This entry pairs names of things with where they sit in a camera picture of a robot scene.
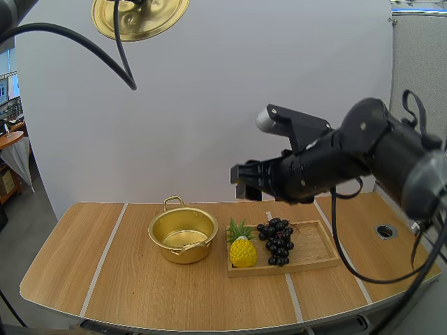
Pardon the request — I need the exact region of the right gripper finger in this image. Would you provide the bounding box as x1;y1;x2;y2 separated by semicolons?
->
229;163;261;185
236;182;263;202

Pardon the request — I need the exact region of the shallow wooden tray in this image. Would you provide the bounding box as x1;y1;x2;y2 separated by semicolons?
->
226;219;340;279

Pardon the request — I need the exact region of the gold lid with black knob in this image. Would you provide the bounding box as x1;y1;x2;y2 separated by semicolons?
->
91;0;191;43

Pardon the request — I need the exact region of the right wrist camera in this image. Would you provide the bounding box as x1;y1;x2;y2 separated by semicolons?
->
254;103;332;156

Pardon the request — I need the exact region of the gold pot with two handles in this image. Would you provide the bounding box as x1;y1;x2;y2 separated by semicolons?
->
147;195;219;265

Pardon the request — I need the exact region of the bunch of dark toy grapes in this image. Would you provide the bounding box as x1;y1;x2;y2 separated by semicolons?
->
257;218;295;267

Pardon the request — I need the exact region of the yellow toy pineapple green crown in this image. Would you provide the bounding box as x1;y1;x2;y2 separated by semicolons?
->
226;218;258;269

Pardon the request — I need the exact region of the black cable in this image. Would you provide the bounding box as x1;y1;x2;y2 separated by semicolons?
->
401;89;429;140
0;0;138;91
330;188;444;283

